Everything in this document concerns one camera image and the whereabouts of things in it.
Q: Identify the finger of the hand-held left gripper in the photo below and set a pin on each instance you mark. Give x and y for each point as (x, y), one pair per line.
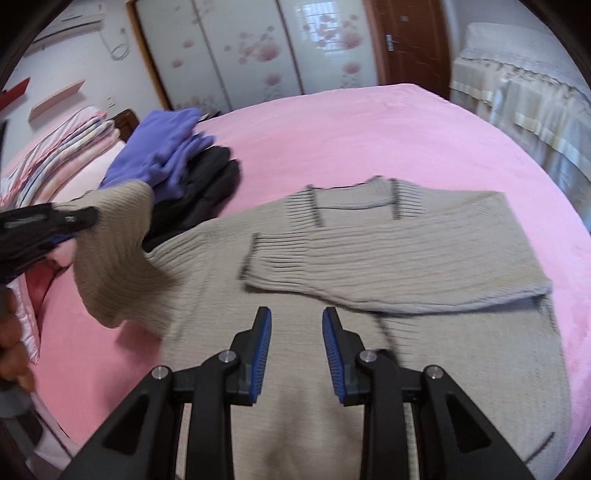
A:
(32, 251)
(51, 219)

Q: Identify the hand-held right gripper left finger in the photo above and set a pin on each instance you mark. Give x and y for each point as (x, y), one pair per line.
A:
(261, 355)

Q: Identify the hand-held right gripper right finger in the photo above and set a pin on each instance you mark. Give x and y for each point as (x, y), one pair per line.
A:
(333, 355)

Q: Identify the beige knit sweater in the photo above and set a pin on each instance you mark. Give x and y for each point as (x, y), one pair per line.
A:
(415, 258)

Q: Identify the person's left hand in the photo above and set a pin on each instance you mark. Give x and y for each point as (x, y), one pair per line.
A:
(11, 350)

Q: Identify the pink satin quilt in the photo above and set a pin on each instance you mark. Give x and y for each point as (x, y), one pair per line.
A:
(27, 318)

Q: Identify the stack of folded quilts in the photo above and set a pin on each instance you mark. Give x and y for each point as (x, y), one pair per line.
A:
(69, 143)

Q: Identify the dark wooden headboard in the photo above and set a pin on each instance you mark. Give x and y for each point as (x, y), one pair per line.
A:
(127, 122)

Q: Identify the purple garment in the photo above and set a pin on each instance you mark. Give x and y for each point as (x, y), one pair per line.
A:
(157, 143)

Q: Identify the black garment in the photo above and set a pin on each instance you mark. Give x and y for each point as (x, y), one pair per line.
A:
(207, 184)

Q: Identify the white air conditioner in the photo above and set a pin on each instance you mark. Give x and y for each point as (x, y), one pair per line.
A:
(74, 21)

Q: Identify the pink bed blanket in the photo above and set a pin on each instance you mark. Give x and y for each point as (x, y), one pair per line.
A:
(346, 134)

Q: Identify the floral sliding door wardrobe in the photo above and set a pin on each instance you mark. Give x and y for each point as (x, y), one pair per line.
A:
(240, 46)

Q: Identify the brown wooden door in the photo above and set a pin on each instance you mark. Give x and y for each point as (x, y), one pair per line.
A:
(415, 46)

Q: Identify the white lace cover cloth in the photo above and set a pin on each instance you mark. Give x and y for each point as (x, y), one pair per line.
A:
(521, 78)

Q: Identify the wooden wall shelf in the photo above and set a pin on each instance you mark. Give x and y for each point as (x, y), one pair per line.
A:
(55, 99)

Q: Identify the red wall ornament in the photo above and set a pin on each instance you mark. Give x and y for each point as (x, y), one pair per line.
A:
(14, 92)

